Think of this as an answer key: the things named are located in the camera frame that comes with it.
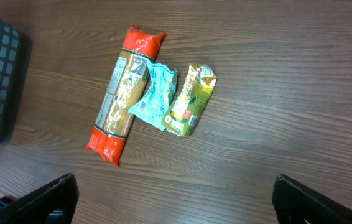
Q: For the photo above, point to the orange spaghetti packet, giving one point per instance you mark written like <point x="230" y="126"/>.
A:
<point x="125" y="89"/>

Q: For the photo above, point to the green snack packet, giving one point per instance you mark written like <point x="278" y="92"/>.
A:
<point x="185" y="111"/>

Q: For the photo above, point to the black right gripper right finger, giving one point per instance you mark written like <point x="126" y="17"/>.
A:
<point x="294" y="202"/>

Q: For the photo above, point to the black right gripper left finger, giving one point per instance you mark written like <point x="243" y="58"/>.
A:
<point x="55" y="202"/>

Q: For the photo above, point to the teal snack packet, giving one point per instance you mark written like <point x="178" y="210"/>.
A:
<point x="152" y="107"/>

